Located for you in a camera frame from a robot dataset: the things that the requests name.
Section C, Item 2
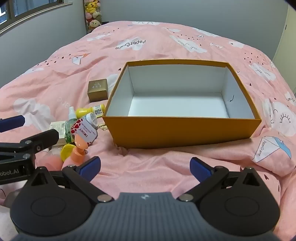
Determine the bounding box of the peach plastic bottle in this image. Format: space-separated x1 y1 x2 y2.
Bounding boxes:
66 134 89 168

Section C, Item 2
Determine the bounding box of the round tin red floral label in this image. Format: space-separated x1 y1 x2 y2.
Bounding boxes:
70 118 99 146

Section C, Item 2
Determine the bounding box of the small yellow bottle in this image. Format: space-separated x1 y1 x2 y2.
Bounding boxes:
76 104 106 118

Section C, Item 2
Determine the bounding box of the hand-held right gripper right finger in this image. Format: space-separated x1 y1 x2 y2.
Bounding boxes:
176 157 263 205

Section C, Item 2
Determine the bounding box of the small gold box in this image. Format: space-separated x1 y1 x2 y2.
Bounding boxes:
87 79 109 102

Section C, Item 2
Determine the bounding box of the green spray bottle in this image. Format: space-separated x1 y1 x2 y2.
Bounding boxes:
65 107 78 144

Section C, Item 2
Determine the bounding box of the window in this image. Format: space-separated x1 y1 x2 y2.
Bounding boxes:
0 0 75 35

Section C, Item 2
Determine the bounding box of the beige cloth pouch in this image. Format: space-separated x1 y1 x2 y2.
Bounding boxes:
49 120 70 146

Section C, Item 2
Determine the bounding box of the small white jar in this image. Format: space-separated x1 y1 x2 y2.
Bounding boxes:
83 113 99 130

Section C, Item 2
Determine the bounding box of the orange cardboard box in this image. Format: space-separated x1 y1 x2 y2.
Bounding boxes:
102 59 262 149

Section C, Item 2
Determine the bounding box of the pink printed blanket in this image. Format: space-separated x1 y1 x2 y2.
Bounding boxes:
0 21 296 241

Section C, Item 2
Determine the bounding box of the white door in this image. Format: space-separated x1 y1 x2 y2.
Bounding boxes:
273 5 296 93

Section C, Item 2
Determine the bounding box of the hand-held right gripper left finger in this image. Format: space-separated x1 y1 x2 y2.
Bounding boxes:
28 156 114 204

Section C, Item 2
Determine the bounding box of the column of plush toys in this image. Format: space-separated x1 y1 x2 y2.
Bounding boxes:
84 0 102 33

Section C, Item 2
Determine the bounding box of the yellow round lid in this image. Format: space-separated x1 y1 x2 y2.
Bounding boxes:
60 143 77 163

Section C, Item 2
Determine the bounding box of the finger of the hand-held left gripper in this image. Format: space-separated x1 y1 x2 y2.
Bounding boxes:
20 129 60 154
0 115 25 133

